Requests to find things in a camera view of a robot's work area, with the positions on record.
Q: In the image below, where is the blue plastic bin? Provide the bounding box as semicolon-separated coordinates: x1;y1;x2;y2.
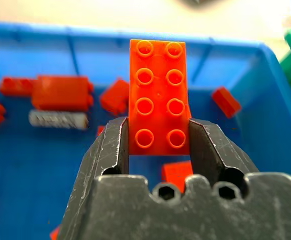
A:
0;19;291;240

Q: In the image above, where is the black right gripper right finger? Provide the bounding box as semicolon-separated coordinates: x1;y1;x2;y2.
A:
188;118;261;187

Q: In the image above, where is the orange eight-stud building brick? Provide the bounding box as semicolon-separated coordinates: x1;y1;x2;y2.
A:
128;38;193;157

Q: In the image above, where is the long flat red building brick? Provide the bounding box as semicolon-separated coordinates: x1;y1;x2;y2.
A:
0;77;37;97

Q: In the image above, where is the large red building brick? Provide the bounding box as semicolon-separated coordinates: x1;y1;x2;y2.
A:
31;74;95;112

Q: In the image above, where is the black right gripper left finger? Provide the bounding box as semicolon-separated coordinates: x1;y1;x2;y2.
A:
56;116;131;240

